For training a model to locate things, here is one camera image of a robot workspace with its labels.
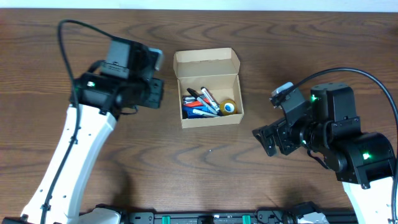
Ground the thin black permanent marker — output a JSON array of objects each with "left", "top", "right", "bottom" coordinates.
[{"left": 187, "top": 88, "right": 218, "bottom": 115}]

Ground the blue whiteboard marker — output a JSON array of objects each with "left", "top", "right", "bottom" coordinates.
[{"left": 183, "top": 106, "right": 219, "bottom": 117}]

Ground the blue plastic rectangular block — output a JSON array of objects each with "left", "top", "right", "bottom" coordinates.
[{"left": 185, "top": 106, "right": 215, "bottom": 119}]

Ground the yellow tape roll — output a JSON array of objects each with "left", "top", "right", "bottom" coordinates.
[{"left": 220, "top": 100, "right": 237, "bottom": 116}]

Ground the cardboard box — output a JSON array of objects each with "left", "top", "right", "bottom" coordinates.
[{"left": 174, "top": 48, "right": 244, "bottom": 128}]

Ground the black whiteboard marker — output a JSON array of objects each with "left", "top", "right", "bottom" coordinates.
[{"left": 201, "top": 87, "right": 223, "bottom": 116}]

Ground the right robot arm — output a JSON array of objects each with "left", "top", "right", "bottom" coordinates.
[{"left": 252, "top": 83, "right": 396, "bottom": 223}]

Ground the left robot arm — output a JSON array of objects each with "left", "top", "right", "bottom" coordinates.
[{"left": 3, "top": 37, "right": 164, "bottom": 223}]

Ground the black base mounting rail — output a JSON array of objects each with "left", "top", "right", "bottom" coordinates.
[{"left": 121, "top": 210, "right": 359, "bottom": 224}]

